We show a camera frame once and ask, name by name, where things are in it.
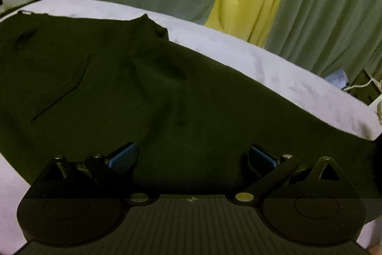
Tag white cable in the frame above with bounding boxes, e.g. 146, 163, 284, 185
343, 76, 382, 92

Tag blue cloth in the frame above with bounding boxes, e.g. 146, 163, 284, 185
325, 70, 348, 90

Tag black pants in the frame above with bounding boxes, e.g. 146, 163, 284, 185
0, 14, 382, 199

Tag black box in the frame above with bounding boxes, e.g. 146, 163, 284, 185
343, 68, 382, 108

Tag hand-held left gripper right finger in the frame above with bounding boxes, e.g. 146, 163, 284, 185
234, 145, 355, 207

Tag white object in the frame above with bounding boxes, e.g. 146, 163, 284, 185
369, 93, 382, 125

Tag bed with lavender sheet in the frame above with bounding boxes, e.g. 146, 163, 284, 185
0, 0, 382, 255

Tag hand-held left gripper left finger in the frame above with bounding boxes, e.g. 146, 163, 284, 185
32, 142, 151, 205

